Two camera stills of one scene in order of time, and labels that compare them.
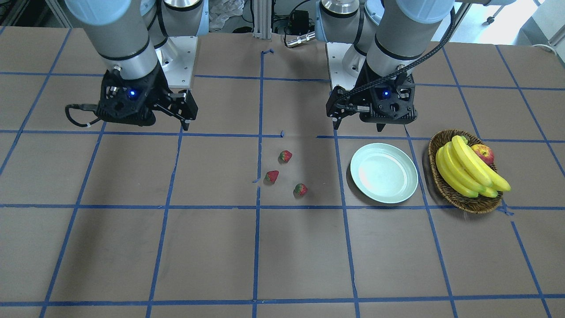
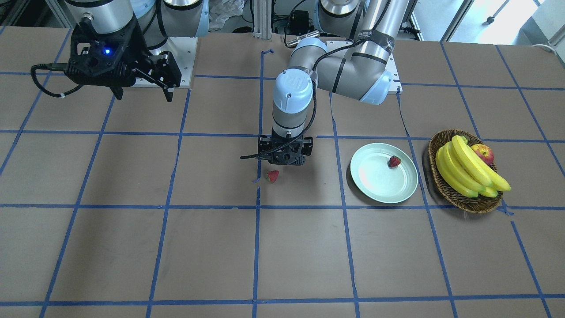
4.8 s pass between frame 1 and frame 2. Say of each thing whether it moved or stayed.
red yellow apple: stayed
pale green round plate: stayed
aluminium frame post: stayed
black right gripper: moved
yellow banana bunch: stayed
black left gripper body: moved
